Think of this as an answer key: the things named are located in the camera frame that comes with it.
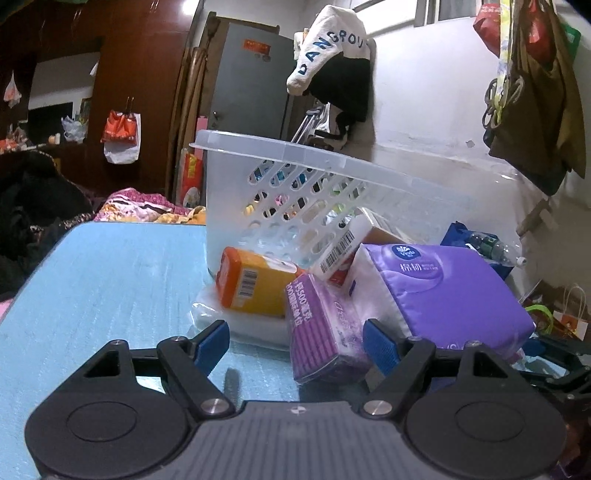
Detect light blue table mat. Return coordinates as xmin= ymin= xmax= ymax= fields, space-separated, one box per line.
xmin=0 ymin=221 xmax=371 ymax=480

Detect small purple tissue pack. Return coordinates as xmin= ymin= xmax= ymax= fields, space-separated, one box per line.
xmin=284 ymin=273 xmax=372 ymax=385

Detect orange box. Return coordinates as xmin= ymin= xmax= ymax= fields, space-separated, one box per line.
xmin=215 ymin=247 xmax=304 ymax=318

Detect orange and white bag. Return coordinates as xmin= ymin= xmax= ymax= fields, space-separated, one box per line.
xmin=101 ymin=110 xmax=141 ymax=165

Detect red hanging bag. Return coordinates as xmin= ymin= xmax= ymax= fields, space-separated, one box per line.
xmin=473 ymin=3 xmax=501 ymax=57

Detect grey metal door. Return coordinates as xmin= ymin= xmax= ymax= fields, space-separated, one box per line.
xmin=208 ymin=22 xmax=294 ymax=139

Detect dark red wooden wardrobe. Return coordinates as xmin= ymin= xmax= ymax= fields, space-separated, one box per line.
xmin=1 ymin=1 xmax=202 ymax=196

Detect white barcode box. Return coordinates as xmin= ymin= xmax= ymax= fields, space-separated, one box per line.
xmin=310 ymin=207 xmax=414 ymax=287

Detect large purple tissue pack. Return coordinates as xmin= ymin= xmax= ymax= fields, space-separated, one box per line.
xmin=342 ymin=244 xmax=535 ymax=358

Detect clear water bottle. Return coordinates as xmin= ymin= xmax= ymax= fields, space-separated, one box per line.
xmin=466 ymin=232 xmax=527 ymax=267

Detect pink floral blanket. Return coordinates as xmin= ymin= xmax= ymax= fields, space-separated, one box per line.
xmin=94 ymin=188 xmax=206 ymax=226

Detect white lettered jacket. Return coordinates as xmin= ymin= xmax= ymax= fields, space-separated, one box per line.
xmin=287 ymin=5 xmax=370 ymax=96

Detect white plastic basket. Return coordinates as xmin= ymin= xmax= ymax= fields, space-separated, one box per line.
xmin=192 ymin=130 xmax=475 ymax=274

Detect black hanging garment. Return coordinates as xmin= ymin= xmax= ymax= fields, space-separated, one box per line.
xmin=308 ymin=54 xmax=372 ymax=122

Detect blue shopping bag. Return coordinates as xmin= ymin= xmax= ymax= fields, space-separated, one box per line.
xmin=441 ymin=221 xmax=519 ymax=280

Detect black clothing pile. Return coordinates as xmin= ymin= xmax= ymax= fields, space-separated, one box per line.
xmin=1 ymin=151 xmax=96 ymax=301

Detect olive hanging bag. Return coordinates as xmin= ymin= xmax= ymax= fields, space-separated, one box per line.
xmin=482 ymin=1 xmax=587 ymax=196

